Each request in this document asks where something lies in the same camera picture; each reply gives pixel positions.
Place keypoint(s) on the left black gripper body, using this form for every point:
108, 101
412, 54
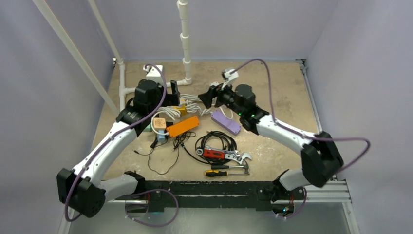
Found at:
159, 96

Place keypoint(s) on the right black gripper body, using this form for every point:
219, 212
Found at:
214, 96

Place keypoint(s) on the purple power strip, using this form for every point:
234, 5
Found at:
226, 123

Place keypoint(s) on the orange power strip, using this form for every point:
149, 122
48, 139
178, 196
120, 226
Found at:
183, 126

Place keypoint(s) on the yellow cube socket adapter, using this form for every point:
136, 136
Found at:
181, 109

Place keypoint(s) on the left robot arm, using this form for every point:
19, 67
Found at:
82, 188

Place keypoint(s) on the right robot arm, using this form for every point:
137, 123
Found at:
320, 158

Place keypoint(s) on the wooden cube adapter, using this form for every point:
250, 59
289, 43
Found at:
159, 123

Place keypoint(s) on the red adjustable wrench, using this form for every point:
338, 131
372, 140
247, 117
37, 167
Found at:
214, 153

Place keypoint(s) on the small claw hammer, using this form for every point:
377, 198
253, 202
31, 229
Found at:
244, 166

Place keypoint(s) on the yellow black screwdriver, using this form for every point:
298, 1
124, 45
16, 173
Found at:
215, 173

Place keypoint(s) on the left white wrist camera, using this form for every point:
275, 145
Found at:
153, 74

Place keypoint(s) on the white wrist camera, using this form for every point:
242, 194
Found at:
153, 74
229, 75

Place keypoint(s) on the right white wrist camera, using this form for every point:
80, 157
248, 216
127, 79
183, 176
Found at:
229, 75

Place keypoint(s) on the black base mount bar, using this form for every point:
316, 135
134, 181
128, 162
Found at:
257, 195

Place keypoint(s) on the aluminium rail frame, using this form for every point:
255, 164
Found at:
334, 190

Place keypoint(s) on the white PVC pipe frame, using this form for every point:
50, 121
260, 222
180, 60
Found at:
65, 38

